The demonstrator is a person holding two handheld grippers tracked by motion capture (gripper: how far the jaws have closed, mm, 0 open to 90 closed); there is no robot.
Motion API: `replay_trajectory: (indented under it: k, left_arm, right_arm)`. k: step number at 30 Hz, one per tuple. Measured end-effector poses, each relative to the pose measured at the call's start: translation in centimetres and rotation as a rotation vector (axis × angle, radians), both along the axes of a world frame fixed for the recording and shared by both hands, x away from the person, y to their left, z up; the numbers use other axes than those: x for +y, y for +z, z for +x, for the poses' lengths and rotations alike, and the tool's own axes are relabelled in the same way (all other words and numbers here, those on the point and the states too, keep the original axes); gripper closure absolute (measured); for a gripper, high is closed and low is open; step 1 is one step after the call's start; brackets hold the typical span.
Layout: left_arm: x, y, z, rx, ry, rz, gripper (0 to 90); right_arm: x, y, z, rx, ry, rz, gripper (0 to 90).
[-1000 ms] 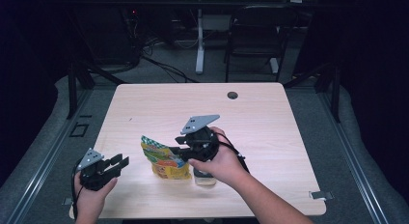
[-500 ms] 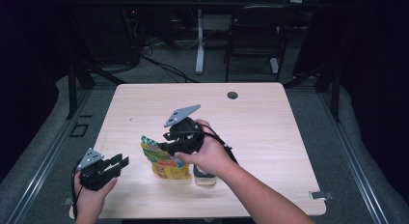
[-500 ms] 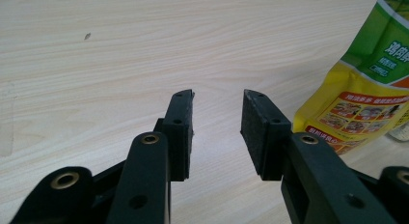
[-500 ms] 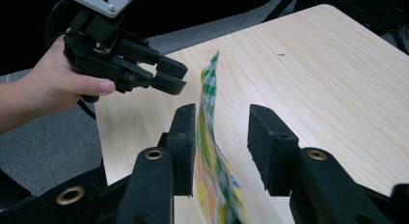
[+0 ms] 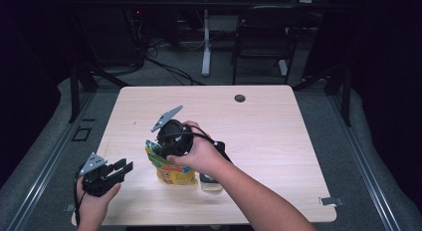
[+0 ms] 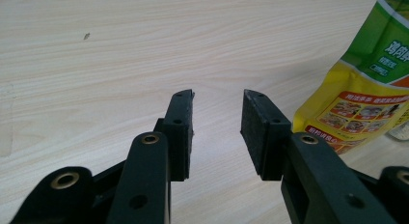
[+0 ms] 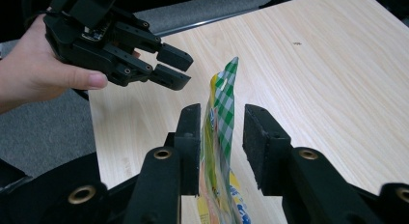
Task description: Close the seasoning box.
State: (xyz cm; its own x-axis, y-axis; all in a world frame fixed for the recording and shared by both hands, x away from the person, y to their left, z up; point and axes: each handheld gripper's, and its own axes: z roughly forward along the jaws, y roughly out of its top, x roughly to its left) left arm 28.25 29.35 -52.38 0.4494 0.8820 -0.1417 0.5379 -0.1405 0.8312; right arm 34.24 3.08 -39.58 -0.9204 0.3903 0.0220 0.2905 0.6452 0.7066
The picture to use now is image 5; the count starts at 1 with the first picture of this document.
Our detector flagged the left hand-held gripper black cable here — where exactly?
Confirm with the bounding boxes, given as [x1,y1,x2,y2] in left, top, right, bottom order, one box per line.
[73,163,85,227]

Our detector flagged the yellow green snack bag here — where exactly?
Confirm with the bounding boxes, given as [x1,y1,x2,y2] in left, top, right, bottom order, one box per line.
[144,138,199,187]

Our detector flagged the right hand-held gripper black cable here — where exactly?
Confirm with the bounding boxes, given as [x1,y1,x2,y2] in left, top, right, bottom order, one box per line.
[164,123,233,164]

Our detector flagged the person's left hand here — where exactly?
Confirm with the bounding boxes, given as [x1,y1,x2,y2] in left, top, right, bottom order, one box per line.
[75,175,122,226]

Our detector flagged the black folding chair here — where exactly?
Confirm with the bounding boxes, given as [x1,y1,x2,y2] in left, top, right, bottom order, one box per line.
[230,4,309,87]

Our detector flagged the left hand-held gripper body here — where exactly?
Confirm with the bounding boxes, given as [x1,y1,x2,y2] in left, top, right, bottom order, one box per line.
[78,151,123,198]

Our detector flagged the black computer tower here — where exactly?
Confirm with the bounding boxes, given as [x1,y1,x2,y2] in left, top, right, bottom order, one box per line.
[75,4,142,69]

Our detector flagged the white desk leg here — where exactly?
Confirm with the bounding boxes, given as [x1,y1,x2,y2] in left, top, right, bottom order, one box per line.
[201,8,213,78]

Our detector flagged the person's right hand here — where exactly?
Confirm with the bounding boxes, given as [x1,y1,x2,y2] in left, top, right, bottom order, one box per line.
[165,119,231,179]

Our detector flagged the black square floor frame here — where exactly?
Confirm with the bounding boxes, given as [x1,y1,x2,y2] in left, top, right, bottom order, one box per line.
[71,124,94,142]

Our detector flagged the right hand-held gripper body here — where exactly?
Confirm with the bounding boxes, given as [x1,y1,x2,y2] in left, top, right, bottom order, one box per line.
[150,105,195,159]

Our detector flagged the black metal stand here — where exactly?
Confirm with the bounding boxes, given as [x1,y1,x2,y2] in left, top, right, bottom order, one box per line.
[292,62,353,127]
[67,56,132,124]

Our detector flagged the clear jar with black lid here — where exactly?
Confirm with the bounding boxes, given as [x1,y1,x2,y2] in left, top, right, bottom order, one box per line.
[198,140,228,193]

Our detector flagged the white desk foot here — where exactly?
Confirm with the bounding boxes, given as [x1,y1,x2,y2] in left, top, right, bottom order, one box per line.
[277,59,289,77]

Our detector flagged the black floor cables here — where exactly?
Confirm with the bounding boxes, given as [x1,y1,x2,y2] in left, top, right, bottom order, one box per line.
[125,10,207,87]

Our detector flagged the aluminium floor rail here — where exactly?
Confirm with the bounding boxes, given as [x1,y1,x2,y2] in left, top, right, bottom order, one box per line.
[327,91,403,231]
[2,91,98,231]

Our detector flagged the hand-held gripper black cable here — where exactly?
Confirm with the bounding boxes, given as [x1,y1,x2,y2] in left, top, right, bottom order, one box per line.
[73,163,85,227]
[164,123,233,164]

